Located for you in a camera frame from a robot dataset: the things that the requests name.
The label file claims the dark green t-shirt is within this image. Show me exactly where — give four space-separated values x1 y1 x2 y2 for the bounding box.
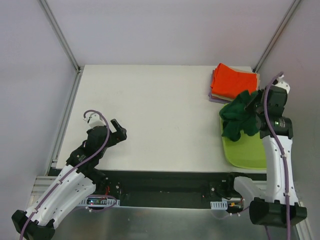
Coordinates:
219 90 259 142

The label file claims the right aluminium frame post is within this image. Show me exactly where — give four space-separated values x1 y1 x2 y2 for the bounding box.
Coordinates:
252 0 303 73

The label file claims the right white cable duct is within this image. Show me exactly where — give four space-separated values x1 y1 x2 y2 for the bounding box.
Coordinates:
210 201 228 211

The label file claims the purple folded t-shirt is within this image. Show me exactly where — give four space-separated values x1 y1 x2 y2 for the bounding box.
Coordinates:
208 70 231 104

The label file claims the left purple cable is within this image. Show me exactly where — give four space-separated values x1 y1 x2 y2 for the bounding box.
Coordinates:
19 109 118 240

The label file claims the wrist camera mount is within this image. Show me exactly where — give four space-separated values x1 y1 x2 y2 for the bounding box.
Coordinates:
83 112 105 128
272 72 291 94

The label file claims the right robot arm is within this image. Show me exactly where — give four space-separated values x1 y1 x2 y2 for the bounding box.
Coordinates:
225 81 307 229

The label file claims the lime green plastic tray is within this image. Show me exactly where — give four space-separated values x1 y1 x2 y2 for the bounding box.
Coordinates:
219 117 267 170

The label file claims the aluminium frame post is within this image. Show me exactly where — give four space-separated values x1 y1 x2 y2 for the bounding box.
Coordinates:
252 0 303 73
37 0 82 74

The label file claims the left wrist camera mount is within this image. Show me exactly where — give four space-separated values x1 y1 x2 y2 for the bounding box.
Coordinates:
83 112 105 128

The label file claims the left aluminium frame post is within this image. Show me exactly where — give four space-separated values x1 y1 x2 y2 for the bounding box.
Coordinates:
37 0 82 74

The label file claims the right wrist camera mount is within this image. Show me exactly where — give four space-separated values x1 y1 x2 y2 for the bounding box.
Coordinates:
272 72 291 94

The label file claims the left white cable duct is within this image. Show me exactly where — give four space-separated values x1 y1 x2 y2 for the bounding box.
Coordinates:
77 196 120 208

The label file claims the white cable duct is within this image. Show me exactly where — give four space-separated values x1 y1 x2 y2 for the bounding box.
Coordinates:
77 196 120 208
210 201 228 211

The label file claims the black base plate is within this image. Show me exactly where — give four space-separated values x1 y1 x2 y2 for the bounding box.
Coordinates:
47 167 268 208

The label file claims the orange folded t-shirt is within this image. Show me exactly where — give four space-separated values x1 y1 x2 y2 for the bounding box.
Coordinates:
210 62 258 100

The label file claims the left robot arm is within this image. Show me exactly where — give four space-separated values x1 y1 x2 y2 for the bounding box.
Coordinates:
11 119 127 240

